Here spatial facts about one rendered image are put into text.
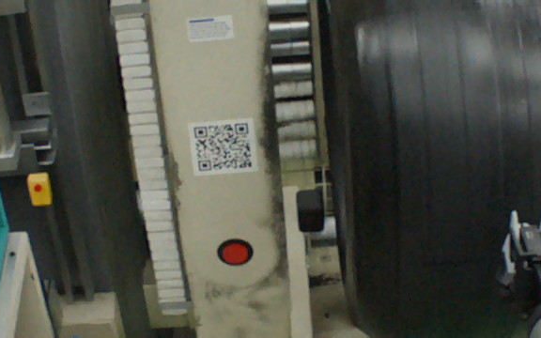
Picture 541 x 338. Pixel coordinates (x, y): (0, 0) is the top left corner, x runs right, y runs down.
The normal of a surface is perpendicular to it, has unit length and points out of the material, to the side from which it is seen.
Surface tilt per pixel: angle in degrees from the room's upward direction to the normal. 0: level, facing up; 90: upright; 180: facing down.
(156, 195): 90
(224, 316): 90
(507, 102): 54
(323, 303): 0
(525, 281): 83
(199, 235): 90
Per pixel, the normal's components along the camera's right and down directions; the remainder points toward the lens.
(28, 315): 0.04, 0.58
